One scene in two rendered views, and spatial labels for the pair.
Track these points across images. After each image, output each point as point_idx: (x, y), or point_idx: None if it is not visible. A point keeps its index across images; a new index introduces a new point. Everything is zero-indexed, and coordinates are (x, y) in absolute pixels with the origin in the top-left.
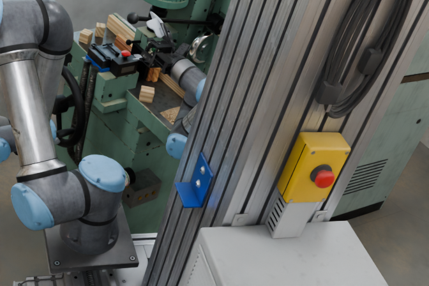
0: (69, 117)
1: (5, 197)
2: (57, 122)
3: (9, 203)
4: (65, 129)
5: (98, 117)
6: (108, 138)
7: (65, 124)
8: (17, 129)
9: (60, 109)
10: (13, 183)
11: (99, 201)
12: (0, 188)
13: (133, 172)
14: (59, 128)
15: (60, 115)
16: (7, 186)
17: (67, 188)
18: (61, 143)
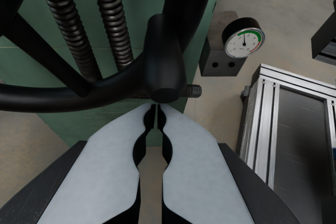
0: (3, 44)
1: (21, 169)
2: (38, 57)
3: (31, 169)
4: (164, 43)
5: None
6: (131, 10)
7: (8, 60)
8: None
9: None
10: (9, 152)
11: None
12: (5, 168)
13: (254, 19)
14: (65, 68)
15: (24, 20)
16: (8, 159)
17: None
18: (114, 98)
